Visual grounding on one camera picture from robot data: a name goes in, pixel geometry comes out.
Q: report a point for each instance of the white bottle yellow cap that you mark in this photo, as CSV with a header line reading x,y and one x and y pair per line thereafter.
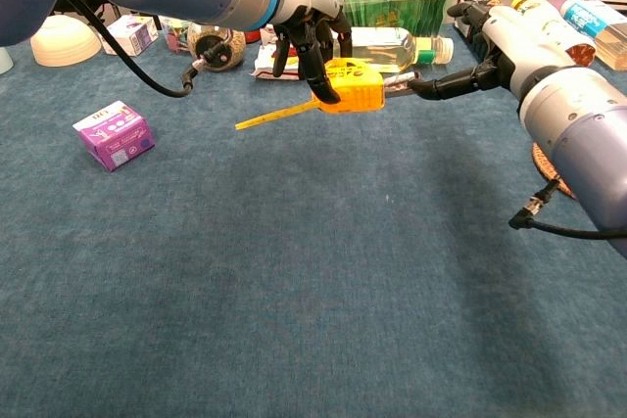
x,y
563,26

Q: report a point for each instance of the clear tub of clips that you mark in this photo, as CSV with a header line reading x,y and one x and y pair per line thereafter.
x,y
174,38

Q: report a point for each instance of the blue table mat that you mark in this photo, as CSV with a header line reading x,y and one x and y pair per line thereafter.
x,y
313,266

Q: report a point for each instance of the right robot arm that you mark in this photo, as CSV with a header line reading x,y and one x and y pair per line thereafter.
x,y
588,144

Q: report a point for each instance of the beige bowl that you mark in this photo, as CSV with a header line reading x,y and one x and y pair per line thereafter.
x,y
63,43

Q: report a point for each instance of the small purple box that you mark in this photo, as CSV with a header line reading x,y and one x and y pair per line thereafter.
x,y
115,136

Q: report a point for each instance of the glass jar black lid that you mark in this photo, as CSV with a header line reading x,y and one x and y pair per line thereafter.
x,y
232,53

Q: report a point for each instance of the clear bottle blue label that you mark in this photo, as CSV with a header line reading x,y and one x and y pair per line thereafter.
x,y
600,26

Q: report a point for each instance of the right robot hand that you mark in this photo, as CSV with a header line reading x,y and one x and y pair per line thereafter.
x,y
519,41

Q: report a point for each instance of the white purple carton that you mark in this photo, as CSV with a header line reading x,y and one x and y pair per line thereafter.
x,y
137,36

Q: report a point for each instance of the green tissue box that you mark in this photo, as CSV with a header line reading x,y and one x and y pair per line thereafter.
x,y
401,2

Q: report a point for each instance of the yellow liquid plastic bottle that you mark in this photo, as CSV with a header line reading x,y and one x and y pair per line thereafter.
x,y
387,48

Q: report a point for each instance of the round woven coaster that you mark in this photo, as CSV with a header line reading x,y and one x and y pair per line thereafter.
x,y
551,175

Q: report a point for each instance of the orange red drink can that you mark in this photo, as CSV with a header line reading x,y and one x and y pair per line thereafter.
x,y
252,37

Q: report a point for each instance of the white snack cake packet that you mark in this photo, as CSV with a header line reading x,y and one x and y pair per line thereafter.
x,y
264,68

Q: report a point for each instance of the yellow tape measure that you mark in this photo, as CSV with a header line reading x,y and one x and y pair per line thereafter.
x,y
360,92

